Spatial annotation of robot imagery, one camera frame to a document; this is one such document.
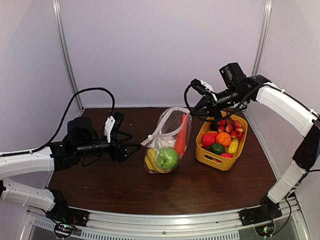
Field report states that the red toy lychee bunch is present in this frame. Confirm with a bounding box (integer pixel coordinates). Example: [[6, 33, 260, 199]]
[[217, 118, 245, 140]]

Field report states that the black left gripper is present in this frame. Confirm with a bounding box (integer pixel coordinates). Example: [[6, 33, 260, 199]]
[[75, 130, 141, 162]]

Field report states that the dark toy plum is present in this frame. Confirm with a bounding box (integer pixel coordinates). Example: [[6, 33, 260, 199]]
[[209, 122, 220, 132]]

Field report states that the orange toy orange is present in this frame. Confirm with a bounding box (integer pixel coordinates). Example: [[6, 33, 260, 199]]
[[215, 132, 232, 147]]

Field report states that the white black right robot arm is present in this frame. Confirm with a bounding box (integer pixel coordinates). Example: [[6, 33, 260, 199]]
[[188, 62, 320, 221]]

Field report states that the yellow toy bell pepper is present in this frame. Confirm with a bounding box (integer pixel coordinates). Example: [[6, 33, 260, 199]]
[[144, 148, 165, 174]]

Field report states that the pink wrinkled toy fruit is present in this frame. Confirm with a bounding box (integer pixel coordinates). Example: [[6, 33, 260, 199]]
[[201, 131, 218, 147]]

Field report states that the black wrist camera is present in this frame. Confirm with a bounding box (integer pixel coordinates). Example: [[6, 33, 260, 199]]
[[190, 79, 215, 96], [103, 112, 125, 144]]

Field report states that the aluminium front rail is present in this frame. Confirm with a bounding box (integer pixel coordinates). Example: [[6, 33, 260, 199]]
[[19, 197, 311, 240]]

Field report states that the orange toy carrot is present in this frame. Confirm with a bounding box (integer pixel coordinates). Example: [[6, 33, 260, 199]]
[[174, 114, 187, 158]]

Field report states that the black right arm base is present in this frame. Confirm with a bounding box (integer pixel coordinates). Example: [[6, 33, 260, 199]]
[[239, 194, 283, 226]]

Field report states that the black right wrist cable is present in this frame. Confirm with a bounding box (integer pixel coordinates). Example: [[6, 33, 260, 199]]
[[183, 83, 266, 121]]

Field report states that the yellow plastic basket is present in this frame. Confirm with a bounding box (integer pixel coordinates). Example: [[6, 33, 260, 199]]
[[195, 114, 248, 171]]

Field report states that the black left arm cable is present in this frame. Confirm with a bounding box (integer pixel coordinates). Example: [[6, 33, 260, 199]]
[[29, 87, 116, 153]]

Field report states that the right aluminium frame post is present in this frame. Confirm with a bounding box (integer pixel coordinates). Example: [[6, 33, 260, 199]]
[[248, 0, 273, 76]]

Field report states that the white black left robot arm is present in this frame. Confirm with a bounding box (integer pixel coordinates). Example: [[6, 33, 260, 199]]
[[0, 112, 141, 222]]

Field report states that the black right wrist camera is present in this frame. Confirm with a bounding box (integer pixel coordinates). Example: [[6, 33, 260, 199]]
[[190, 79, 215, 96]]

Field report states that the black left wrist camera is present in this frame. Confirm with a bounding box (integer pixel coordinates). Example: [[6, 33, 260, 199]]
[[103, 112, 125, 144]]

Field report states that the white toy cauliflower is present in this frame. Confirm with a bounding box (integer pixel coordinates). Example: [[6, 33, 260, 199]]
[[159, 138, 176, 149]]

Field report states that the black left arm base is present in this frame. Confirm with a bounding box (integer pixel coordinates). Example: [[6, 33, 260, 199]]
[[46, 205, 89, 227]]

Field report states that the red toy apple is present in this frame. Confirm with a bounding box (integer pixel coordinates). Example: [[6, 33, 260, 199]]
[[220, 152, 233, 159]]

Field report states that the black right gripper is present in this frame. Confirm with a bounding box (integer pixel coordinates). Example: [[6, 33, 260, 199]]
[[190, 85, 249, 120]]

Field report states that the green toy apple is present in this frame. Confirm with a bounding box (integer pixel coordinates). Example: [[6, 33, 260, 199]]
[[156, 148, 179, 171]]

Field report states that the clear zip top bag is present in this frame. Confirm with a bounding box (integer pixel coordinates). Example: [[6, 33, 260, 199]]
[[140, 107, 192, 174]]

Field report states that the yellow toy corn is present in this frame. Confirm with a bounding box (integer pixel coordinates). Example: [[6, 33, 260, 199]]
[[227, 138, 239, 155]]

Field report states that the green toy avocado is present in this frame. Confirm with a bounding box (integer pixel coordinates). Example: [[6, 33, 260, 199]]
[[209, 142, 226, 155]]

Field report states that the aluminium frame post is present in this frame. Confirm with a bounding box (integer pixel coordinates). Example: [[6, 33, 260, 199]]
[[51, 0, 85, 112], [248, 0, 273, 76]]

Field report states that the left aluminium frame post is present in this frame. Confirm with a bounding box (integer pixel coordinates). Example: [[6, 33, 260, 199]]
[[51, 0, 85, 112]]

